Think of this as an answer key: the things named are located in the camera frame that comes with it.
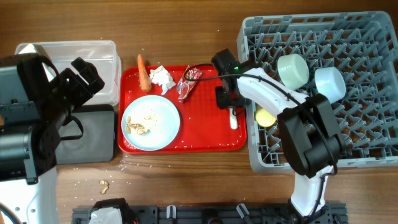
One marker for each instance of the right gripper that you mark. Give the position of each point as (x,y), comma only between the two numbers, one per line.
(226,97)

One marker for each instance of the white plastic spoon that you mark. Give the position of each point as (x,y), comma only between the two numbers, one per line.
(232,119)

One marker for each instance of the yellow cup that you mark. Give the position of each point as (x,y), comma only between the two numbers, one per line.
(263,117)

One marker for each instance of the mint green bowl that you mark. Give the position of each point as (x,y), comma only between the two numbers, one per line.
(293,71)

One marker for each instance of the light blue small bowl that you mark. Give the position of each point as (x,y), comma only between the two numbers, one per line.
(330,83)

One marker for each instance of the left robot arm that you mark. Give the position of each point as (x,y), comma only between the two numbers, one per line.
(36,101)

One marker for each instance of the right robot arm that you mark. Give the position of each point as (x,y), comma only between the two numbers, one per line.
(309,132)

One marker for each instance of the grey dishwasher rack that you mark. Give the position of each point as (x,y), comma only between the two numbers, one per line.
(363,47)

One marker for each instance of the red snack wrapper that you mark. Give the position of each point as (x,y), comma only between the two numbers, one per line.
(184,87)

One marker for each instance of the red serving tray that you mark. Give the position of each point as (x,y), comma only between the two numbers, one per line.
(204,127)

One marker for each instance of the crumpled white tissue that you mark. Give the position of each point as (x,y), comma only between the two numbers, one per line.
(160,76)

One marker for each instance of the orange carrot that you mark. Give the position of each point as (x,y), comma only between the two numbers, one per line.
(145,82)

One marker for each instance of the light blue plate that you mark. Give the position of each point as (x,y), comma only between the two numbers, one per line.
(157,113)

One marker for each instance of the clear plastic bin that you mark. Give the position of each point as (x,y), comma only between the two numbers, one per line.
(101,53)

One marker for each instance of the black tray bin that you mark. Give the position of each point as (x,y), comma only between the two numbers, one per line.
(98,136)

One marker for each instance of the food scrap on table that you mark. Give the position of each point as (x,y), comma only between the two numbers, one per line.
(105,185)

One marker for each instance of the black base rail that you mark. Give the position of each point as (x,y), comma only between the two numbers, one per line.
(333,213)

